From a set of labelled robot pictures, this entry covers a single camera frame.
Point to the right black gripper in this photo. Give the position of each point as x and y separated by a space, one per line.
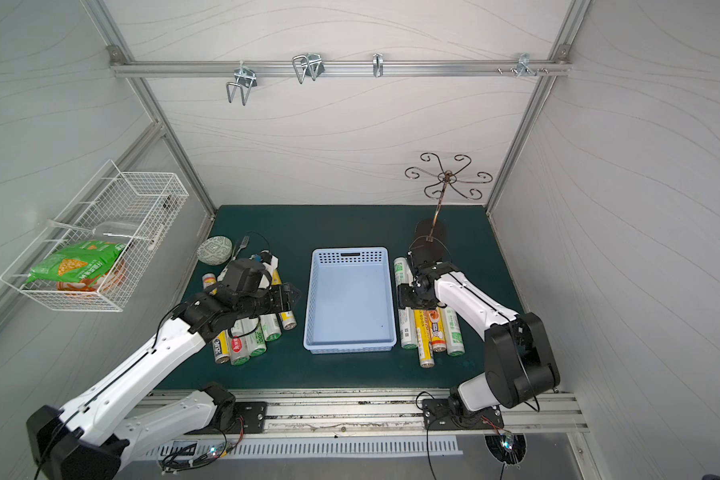
413 295

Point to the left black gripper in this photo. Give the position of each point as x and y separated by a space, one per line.
279 297

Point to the long yellow plastic wrap roll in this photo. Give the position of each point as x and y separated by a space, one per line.
285 313

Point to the white green long wrap roll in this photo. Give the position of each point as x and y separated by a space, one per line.
406 321

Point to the light blue perforated plastic basket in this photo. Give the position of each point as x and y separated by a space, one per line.
350 307

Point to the short yellow orange wrap roll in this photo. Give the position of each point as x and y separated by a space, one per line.
436 330

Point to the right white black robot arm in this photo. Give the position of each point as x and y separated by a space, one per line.
519 363

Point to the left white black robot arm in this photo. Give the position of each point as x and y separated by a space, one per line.
94 436

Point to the clear plastic item in basket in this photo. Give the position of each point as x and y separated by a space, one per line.
119 231

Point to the bronze jewelry stand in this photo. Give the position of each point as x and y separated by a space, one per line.
443 179

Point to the grey patterned round bowl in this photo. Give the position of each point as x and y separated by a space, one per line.
216 250

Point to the green snack bag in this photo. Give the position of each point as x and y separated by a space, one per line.
77 262

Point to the double metal hook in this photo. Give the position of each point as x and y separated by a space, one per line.
243 81
308 65

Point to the single metal hook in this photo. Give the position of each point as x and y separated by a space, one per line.
377 65

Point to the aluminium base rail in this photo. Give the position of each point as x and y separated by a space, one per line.
392 411

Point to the white wire wall basket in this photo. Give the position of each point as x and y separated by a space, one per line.
143 198

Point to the small metal hook bracket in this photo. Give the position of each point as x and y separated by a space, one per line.
523 68

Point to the aluminium top rail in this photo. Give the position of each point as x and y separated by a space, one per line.
333 68

